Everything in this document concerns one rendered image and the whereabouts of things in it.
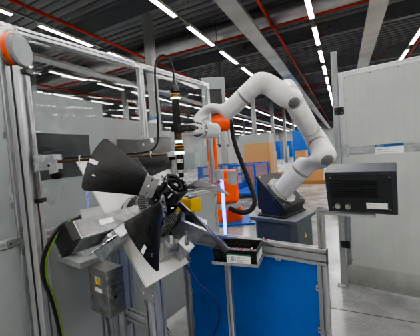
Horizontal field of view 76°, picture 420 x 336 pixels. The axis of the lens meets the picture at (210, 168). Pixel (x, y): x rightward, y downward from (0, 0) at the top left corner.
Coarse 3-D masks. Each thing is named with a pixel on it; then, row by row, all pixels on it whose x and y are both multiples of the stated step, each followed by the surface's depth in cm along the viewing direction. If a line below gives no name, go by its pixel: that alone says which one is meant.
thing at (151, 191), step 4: (148, 176) 114; (148, 180) 114; (156, 180) 115; (144, 184) 113; (148, 184) 114; (152, 184) 115; (156, 184) 116; (144, 188) 113; (148, 188) 114; (152, 188) 115; (156, 188) 116; (140, 192) 112; (144, 192) 113; (148, 192) 114; (152, 192) 115; (148, 196) 114; (152, 196) 115
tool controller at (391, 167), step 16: (336, 176) 114; (352, 176) 110; (368, 176) 107; (384, 176) 104; (336, 192) 116; (352, 192) 113; (368, 192) 109; (384, 192) 106; (336, 208) 117; (352, 208) 115; (368, 208) 111; (384, 208) 108
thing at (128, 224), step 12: (156, 204) 103; (144, 216) 94; (156, 216) 101; (132, 228) 87; (144, 228) 92; (156, 228) 100; (132, 240) 86; (144, 240) 91; (156, 240) 99; (156, 252) 97; (156, 264) 94
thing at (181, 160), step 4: (172, 80) 123; (176, 84) 124; (172, 88) 122; (176, 88) 122; (172, 92) 125; (176, 92) 126; (176, 156) 125; (180, 156) 124; (180, 160) 124; (180, 164) 124; (180, 168) 124; (180, 176) 125
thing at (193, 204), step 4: (184, 200) 168; (188, 200) 166; (192, 200) 166; (196, 200) 169; (200, 200) 173; (184, 204) 168; (188, 204) 166; (192, 204) 166; (196, 204) 169; (200, 204) 172; (188, 208) 166; (192, 208) 166; (196, 208) 169; (200, 208) 172
